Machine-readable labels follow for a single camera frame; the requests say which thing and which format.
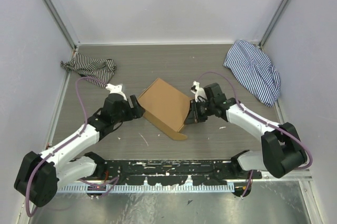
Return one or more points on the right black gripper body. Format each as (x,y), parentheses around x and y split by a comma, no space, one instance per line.
(202,110)

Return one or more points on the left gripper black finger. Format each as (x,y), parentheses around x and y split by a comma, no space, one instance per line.
(134,101)
(138,112)

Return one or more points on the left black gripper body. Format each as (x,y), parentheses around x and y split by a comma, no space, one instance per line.
(127,113)

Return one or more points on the brown cardboard box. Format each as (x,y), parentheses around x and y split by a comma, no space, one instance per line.
(166,108)

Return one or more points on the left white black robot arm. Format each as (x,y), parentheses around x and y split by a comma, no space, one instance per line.
(41,175)

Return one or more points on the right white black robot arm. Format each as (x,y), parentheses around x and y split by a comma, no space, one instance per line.
(281,149)

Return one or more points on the black white striped cloth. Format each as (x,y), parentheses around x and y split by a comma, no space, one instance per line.
(97,71)

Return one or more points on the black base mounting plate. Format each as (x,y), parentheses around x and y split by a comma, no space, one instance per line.
(169,172)

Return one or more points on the blue white striped cloth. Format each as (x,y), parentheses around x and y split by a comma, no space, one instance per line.
(253,69)

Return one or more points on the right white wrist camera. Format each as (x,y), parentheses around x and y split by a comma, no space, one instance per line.
(199,93)

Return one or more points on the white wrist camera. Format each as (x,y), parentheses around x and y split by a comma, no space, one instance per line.
(116,89)
(199,93)

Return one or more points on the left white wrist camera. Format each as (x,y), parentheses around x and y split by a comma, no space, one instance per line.
(116,89)

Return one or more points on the slotted grey cable duct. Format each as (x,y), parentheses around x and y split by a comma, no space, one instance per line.
(187,187)

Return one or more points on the aluminium front rail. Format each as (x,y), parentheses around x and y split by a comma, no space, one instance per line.
(294,175)

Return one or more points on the right aluminium frame post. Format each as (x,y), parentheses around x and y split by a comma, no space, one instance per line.
(272,24)

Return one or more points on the aluminium frame post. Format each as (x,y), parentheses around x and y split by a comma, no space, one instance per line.
(272,24)
(59,14)

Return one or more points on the left aluminium frame post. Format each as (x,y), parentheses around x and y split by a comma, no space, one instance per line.
(59,14)

